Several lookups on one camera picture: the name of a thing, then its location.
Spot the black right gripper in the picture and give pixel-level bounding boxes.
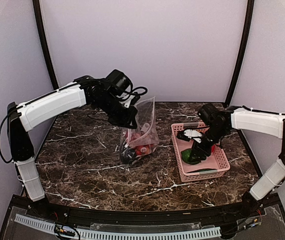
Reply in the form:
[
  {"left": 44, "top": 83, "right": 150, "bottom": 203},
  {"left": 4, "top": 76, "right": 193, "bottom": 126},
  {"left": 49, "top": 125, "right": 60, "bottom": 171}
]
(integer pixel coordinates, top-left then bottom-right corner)
[{"left": 188, "top": 124, "right": 229, "bottom": 162}]

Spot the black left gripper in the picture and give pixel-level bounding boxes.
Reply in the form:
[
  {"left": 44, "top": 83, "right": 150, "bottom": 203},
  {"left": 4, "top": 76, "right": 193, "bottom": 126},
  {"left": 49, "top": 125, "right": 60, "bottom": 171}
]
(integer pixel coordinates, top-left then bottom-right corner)
[{"left": 95, "top": 93, "right": 139, "bottom": 129}]

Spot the green lime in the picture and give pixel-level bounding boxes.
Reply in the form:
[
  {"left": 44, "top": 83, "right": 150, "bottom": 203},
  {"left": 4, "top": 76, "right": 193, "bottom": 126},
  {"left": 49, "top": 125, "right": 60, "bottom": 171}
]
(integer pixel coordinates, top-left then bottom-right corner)
[{"left": 180, "top": 148, "right": 201, "bottom": 165}]

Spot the green cucumber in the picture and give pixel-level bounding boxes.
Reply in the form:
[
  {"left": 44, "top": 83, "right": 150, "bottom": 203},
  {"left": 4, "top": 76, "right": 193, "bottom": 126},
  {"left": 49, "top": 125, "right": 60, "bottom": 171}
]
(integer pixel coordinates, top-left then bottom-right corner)
[{"left": 192, "top": 168, "right": 218, "bottom": 174}]

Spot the clear zip top bag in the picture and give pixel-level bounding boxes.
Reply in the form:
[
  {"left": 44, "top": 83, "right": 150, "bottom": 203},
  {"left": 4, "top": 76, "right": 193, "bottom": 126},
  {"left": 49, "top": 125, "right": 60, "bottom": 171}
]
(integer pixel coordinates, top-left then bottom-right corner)
[{"left": 119, "top": 97, "right": 159, "bottom": 162}]

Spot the red lychee bunch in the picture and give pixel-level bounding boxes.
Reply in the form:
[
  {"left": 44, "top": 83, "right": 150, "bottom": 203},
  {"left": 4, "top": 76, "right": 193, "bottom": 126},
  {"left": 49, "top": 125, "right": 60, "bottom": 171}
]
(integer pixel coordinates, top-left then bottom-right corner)
[{"left": 123, "top": 130, "right": 159, "bottom": 157}]

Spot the purple eggplant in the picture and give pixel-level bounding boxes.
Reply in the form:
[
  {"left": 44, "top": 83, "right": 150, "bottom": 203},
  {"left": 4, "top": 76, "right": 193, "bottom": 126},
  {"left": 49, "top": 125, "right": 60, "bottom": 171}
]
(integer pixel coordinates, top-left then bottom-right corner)
[{"left": 120, "top": 148, "right": 138, "bottom": 165}]

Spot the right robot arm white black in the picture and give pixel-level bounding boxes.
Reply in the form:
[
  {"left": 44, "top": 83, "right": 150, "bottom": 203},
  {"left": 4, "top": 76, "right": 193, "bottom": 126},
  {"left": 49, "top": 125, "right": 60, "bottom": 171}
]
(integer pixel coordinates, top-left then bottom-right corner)
[{"left": 188, "top": 103, "right": 285, "bottom": 217}]

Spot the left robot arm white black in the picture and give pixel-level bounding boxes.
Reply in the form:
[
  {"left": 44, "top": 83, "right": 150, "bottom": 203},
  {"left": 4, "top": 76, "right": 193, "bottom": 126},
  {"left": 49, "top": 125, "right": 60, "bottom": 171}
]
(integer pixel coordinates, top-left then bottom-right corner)
[{"left": 2, "top": 70, "right": 141, "bottom": 218}]

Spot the pink perforated plastic basket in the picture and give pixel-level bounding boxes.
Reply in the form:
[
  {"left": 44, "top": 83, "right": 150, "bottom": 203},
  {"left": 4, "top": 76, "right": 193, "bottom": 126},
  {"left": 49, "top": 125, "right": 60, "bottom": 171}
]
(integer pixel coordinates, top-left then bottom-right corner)
[{"left": 171, "top": 121, "right": 231, "bottom": 183}]

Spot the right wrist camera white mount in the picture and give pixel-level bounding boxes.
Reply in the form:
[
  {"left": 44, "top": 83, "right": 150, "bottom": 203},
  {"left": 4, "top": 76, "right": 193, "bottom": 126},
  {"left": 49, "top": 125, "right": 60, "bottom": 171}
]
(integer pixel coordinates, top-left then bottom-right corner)
[{"left": 176, "top": 128, "right": 203, "bottom": 143}]

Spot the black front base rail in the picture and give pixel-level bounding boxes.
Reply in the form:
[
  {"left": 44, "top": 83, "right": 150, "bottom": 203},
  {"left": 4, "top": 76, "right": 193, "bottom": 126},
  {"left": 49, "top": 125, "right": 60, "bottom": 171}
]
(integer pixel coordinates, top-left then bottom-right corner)
[{"left": 0, "top": 195, "right": 285, "bottom": 240}]

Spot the white slotted cable duct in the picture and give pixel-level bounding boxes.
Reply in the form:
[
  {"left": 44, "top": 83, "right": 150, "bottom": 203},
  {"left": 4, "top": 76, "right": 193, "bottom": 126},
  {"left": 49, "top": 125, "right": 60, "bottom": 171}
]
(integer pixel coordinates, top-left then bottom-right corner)
[{"left": 14, "top": 213, "right": 221, "bottom": 240}]

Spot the left black frame post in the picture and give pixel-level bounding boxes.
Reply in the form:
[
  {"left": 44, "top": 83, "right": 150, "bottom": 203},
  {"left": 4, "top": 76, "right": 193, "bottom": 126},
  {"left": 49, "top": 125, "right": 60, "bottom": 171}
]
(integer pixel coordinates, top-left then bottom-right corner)
[{"left": 32, "top": 0, "right": 59, "bottom": 90}]

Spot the black frame post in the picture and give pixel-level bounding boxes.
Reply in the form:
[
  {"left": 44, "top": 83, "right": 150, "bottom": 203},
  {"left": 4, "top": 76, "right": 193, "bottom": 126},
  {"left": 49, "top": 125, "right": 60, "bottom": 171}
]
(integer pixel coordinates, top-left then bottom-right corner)
[
  {"left": 224, "top": 0, "right": 255, "bottom": 107},
  {"left": 32, "top": 0, "right": 59, "bottom": 90}
]

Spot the right black frame post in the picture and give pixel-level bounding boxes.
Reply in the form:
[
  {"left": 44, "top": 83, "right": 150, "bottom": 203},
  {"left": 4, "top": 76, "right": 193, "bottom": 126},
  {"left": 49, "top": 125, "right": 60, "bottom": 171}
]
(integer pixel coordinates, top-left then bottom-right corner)
[{"left": 224, "top": 0, "right": 255, "bottom": 107}]

